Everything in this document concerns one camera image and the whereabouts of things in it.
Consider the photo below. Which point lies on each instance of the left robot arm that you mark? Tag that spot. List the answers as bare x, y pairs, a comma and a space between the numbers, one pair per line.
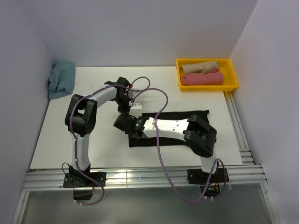
81, 118

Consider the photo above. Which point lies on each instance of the aluminium mounting rail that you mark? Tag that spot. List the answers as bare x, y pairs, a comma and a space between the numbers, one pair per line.
132, 178

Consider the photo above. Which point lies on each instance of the black t-shirt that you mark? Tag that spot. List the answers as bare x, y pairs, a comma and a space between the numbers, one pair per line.
152, 142

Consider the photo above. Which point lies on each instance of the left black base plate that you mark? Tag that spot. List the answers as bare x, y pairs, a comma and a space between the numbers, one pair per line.
74, 179

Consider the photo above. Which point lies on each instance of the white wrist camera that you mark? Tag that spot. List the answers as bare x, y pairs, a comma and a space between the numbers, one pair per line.
132, 92
135, 109

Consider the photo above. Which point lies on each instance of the beige rolled t-shirt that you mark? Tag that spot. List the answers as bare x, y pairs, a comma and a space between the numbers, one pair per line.
204, 67

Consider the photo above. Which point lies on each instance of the pink rolled t-shirt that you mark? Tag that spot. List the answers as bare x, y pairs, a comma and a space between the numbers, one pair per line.
215, 78

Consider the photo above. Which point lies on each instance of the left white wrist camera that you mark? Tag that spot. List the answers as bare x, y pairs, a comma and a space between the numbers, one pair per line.
132, 92

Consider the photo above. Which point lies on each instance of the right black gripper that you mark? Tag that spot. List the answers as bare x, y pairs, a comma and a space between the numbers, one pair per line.
130, 116

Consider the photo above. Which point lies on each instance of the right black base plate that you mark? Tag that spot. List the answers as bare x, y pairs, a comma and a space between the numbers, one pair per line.
197, 176

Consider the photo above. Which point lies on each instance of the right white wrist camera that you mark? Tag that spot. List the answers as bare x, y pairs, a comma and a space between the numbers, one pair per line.
135, 109

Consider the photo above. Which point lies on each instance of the yellow plastic bin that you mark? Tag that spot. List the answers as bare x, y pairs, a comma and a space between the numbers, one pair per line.
230, 82

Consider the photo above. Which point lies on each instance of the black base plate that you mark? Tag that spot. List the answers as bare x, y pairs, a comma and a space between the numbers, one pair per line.
74, 179
197, 176

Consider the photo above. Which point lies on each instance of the blue crumpled t-shirt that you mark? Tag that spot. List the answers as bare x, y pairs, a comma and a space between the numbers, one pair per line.
62, 80

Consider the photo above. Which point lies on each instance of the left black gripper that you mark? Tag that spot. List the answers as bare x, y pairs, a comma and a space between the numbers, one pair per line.
125, 110

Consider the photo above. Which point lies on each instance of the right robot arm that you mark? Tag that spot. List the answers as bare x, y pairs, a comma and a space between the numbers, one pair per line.
193, 132

